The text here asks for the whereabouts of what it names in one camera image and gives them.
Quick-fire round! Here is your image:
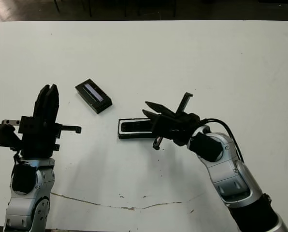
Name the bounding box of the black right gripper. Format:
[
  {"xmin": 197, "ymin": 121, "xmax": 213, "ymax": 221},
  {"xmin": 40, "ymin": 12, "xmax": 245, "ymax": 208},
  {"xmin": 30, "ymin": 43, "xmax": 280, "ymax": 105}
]
[{"xmin": 142, "ymin": 92, "xmax": 200, "ymax": 149}]

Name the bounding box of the slim black camera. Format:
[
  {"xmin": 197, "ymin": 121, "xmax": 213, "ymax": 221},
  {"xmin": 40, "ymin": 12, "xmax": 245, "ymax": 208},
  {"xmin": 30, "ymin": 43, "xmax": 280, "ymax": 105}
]
[{"xmin": 122, "ymin": 121, "xmax": 154, "ymax": 132}]

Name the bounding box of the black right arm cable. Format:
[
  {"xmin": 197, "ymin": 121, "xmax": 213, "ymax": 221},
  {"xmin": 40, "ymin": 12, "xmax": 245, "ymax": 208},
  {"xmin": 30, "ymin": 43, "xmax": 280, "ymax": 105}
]
[{"xmin": 199, "ymin": 117, "xmax": 246, "ymax": 162}]

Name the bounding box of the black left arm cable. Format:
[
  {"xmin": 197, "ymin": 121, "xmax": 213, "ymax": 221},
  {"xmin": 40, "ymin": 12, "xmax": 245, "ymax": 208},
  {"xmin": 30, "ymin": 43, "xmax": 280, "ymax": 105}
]
[{"xmin": 12, "ymin": 149, "xmax": 21, "ymax": 167}]

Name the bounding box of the black box base white insert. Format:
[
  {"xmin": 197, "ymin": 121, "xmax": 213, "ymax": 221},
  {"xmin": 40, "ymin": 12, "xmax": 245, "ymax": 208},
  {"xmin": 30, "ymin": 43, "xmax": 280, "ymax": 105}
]
[{"xmin": 117, "ymin": 117, "xmax": 164, "ymax": 140}]

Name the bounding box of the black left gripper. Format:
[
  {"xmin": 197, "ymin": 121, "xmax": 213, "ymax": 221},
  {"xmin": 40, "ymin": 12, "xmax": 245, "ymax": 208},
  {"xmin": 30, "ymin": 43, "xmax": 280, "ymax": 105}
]
[{"xmin": 2, "ymin": 84, "xmax": 82, "ymax": 159}]

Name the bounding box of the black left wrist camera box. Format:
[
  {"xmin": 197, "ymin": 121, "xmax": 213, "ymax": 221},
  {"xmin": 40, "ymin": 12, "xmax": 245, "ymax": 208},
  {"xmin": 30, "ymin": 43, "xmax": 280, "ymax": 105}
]
[{"xmin": 0, "ymin": 123, "xmax": 23, "ymax": 152}]

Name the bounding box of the black printed box lid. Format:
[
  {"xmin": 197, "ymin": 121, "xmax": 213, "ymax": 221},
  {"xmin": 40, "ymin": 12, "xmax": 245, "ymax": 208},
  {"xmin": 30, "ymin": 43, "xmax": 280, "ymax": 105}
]
[{"xmin": 74, "ymin": 78, "xmax": 113, "ymax": 114}]

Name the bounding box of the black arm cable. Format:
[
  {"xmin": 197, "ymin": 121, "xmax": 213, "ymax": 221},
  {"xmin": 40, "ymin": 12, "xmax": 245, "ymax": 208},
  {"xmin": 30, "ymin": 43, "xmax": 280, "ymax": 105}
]
[
  {"xmin": 199, "ymin": 117, "xmax": 246, "ymax": 162},
  {"xmin": 12, "ymin": 149, "xmax": 21, "ymax": 167}
]

